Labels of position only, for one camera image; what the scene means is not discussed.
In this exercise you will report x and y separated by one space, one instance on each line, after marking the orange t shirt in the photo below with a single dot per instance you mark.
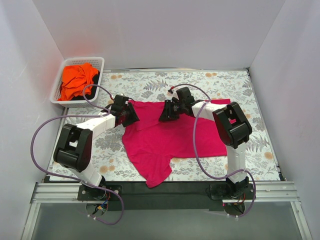
75 78

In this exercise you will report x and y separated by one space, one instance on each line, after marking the magenta t shirt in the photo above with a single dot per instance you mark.
150 144

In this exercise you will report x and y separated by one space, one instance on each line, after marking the aluminium frame rail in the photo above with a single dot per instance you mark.
266 191

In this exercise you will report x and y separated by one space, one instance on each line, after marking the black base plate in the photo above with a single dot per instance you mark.
214 196

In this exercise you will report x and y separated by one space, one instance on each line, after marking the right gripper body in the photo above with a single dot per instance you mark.
169 110

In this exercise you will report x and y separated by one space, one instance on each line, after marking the white plastic laundry basket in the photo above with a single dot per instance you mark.
95 61

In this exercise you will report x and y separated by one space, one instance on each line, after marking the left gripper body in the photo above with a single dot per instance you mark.
127 114

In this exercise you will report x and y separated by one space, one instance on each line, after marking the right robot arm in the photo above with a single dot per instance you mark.
233 129

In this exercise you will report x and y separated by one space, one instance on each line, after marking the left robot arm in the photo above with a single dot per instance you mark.
74 146

